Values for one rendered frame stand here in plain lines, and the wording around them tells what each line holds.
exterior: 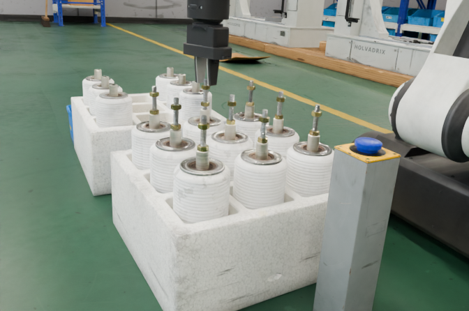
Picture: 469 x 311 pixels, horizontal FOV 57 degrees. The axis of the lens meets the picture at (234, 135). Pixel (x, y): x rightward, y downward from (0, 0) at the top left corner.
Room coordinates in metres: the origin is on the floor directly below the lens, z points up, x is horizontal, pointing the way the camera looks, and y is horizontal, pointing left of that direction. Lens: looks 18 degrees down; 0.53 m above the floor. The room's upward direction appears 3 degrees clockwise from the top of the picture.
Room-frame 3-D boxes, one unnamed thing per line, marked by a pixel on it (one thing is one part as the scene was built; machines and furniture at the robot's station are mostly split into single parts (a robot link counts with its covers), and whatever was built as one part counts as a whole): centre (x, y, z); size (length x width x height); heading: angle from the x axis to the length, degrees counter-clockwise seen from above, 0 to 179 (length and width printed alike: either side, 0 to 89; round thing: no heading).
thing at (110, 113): (1.13, 0.33, 0.16); 0.10 x 0.10 x 0.18
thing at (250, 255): (0.83, 0.01, 0.09); 0.39 x 0.39 x 0.18; 31
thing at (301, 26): (4.90, -0.31, 0.45); 1.61 x 0.57 x 0.74; 29
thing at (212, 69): (0.92, 0.05, 0.37); 0.03 x 0.02 x 0.06; 140
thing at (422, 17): (6.20, -2.60, 0.36); 0.50 x 0.38 x 0.21; 119
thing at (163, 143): (0.77, 0.11, 0.25); 0.08 x 0.08 x 0.01
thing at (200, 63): (0.95, 0.09, 0.37); 0.03 x 0.02 x 0.06; 140
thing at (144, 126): (0.87, 0.17, 0.25); 0.08 x 0.08 x 0.01
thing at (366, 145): (0.62, -0.20, 0.32); 0.04 x 0.04 x 0.02
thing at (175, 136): (0.77, 0.11, 0.26); 0.02 x 0.02 x 0.03
